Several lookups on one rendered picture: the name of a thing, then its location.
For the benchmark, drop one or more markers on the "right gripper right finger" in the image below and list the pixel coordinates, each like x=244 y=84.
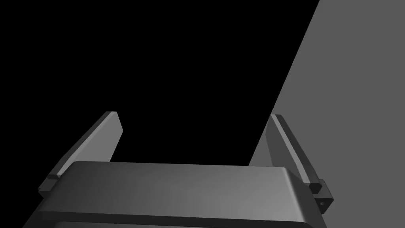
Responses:
x=289 y=148

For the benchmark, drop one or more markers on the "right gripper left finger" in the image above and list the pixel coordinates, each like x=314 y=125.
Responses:
x=96 y=142

